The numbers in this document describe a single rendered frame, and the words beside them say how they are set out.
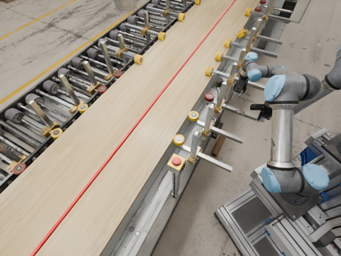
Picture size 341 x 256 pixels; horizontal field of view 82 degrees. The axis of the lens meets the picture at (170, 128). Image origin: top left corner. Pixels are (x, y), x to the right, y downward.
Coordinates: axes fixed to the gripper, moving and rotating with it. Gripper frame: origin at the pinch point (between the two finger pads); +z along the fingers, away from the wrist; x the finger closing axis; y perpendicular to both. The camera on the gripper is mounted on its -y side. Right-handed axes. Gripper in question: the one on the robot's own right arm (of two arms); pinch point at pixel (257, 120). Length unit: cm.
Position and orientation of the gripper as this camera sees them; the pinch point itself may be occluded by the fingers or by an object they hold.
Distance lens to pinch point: 174.0
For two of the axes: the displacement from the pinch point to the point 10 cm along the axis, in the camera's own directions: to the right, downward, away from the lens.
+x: 4.8, -7.2, 5.0
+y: 8.8, 3.9, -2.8
